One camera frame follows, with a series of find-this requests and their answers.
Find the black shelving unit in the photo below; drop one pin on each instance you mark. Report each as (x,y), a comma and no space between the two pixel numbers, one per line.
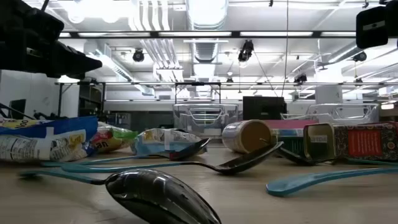
(90,102)

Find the pink plastic bin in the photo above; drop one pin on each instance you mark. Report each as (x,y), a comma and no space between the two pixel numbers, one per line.
(292,124)

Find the black monitor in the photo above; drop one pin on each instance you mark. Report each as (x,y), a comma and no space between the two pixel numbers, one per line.
(17,109)

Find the background black robot arm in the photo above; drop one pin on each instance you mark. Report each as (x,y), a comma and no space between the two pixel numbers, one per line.
(49,116)

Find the black ceiling spotlight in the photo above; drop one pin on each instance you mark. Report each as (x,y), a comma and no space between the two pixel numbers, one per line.
(300,78)
(245,51)
(138,56)
(360,56)

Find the silver ventilation duct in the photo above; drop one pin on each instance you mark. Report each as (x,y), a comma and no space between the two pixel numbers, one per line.
(206,14)

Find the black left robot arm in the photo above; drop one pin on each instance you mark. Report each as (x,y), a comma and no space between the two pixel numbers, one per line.
(4,15)

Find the white column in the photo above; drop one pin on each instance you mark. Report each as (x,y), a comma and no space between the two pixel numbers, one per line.
(329,95)

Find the clear plastic bin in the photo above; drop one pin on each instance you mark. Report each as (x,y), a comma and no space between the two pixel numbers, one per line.
(342,113)
(205,124)

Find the red snack bag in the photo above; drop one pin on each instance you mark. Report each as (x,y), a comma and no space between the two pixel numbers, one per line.
(109,140)

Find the red patterned tin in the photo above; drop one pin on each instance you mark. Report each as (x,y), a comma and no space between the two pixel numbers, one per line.
(367,143)

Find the black overhead crossbar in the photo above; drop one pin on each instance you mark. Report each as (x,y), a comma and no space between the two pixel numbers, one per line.
(236,34)

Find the silver blue snack bag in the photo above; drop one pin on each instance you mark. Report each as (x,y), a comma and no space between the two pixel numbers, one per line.
(158,140)

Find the green pepper tin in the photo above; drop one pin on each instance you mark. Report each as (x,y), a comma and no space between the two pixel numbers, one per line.
(292,146)

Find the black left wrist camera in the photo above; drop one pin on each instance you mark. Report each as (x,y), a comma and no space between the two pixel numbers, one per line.
(37,21)

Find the spice jar gold lid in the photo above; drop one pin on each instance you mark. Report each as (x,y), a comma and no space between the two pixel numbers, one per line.
(248,137)

